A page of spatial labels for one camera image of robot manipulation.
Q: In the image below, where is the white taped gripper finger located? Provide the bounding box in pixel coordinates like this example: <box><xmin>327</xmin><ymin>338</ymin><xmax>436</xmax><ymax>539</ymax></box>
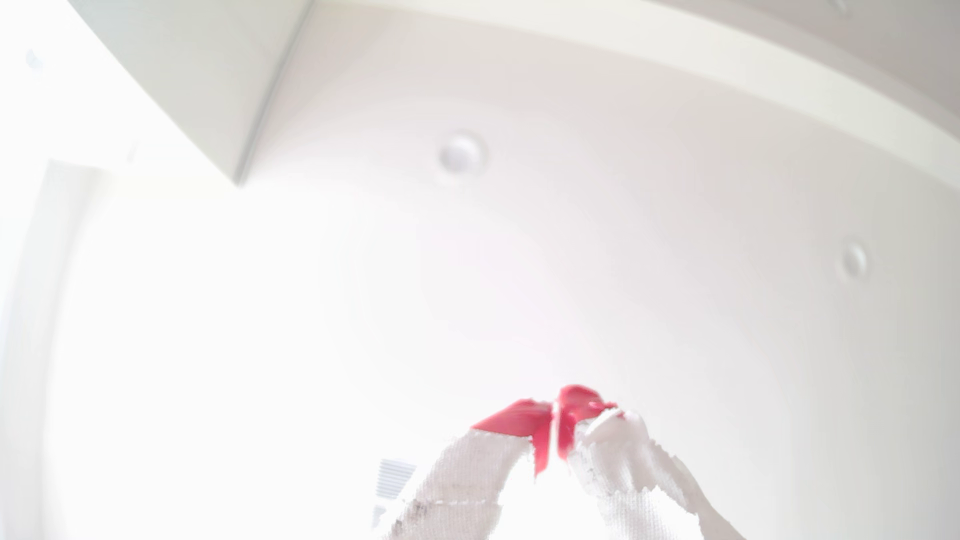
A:
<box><xmin>556</xmin><ymin>384</ymin><xmax>744</xmax><ymax>540</ymax></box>
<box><xmin>382</xmin><ymin>399</ymin><xmax>555</xmax><ymax>540</ymax></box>

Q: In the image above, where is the white ceiling air vent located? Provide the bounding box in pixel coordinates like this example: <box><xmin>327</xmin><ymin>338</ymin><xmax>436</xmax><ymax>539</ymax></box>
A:
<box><xmin>371</xmin><ymin>457</ymin><xmax>418</xmax><ymax>530</ymax></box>

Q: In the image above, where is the round recessed ceiling light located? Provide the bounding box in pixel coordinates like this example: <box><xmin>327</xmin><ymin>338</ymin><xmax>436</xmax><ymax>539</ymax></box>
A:
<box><xmin>836</xmin><ymin>240</ymin><xmax>871</xmax><ymax>285</ymax></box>

